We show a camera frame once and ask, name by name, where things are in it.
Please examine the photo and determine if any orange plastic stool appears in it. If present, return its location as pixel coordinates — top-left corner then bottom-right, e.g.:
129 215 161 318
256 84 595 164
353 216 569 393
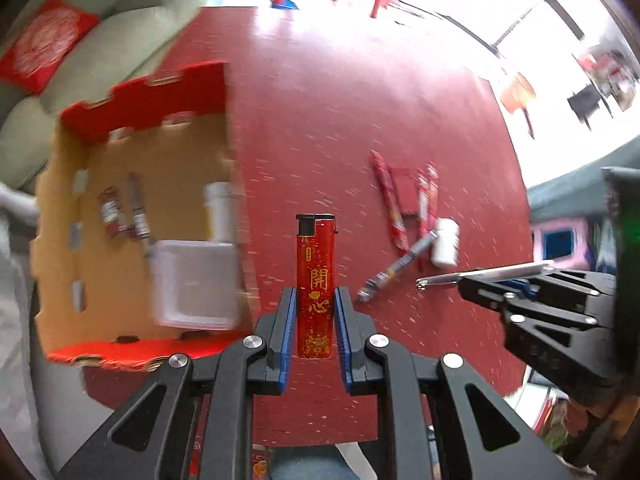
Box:
500 67 538 138

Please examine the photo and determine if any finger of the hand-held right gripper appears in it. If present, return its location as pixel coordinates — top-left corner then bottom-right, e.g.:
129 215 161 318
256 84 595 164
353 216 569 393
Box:
501 295 618 333
457 269 618 306

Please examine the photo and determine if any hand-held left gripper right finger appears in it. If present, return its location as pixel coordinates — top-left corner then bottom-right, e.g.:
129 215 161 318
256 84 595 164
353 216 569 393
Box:
334 286 573 480

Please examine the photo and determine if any grey white jacket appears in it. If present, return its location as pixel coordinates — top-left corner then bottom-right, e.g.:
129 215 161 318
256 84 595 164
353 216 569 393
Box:
0 182 56 480

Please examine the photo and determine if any small dark red box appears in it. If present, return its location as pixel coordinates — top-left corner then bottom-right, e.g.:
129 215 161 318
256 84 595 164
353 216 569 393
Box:
390 166 426 218

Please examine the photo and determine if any silver red pen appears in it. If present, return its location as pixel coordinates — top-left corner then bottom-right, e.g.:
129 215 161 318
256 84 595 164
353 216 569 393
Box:
126 172 156 261

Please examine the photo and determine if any white bottle orange label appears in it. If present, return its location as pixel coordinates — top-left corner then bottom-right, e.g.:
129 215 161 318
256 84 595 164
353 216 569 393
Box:
430 217 461 268

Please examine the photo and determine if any pale green sofa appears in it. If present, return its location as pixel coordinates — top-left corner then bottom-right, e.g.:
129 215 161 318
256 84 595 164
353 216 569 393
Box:
0 0 221 193

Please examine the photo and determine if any pink plastic stool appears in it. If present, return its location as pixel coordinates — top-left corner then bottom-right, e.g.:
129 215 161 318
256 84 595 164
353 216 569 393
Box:
530 215 591 268

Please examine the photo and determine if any black folding stool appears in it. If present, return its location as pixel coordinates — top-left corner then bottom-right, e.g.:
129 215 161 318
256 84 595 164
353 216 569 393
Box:
567 85 613 131

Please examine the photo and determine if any red patterned cushion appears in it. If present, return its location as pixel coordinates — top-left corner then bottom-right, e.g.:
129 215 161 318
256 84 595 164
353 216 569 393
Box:
0 0 101 96

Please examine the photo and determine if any small red white tube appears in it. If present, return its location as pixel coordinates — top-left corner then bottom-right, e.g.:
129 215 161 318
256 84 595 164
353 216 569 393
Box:
97 187 128 238

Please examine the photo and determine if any grey green tarp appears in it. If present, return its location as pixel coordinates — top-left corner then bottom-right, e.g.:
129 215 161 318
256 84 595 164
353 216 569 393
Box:
527 165 613 223

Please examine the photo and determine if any red snack stick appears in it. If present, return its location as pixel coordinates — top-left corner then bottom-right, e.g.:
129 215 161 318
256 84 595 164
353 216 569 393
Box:
370 150 410 252

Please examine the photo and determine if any red cardboard box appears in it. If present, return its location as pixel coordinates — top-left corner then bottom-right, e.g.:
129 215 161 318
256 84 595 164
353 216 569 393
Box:
29 60 256 372

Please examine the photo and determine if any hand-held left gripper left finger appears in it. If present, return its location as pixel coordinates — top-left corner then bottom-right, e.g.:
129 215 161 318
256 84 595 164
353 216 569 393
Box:
57 286 298 480

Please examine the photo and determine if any person's jeans leg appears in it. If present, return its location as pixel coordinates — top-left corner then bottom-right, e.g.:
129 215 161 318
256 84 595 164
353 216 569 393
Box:
270 444 361 480

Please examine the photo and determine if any white bottle yellow label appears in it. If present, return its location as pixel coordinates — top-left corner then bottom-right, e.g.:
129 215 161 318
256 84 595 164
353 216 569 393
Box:
204 181 238 246

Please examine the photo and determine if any clear plastic cartoon container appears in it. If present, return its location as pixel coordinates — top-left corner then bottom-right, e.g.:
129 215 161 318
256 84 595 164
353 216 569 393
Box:
150 240 241 332

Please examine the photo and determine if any red lighter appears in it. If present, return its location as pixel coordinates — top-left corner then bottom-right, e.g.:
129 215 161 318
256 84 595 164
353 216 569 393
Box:
295 213 337 359

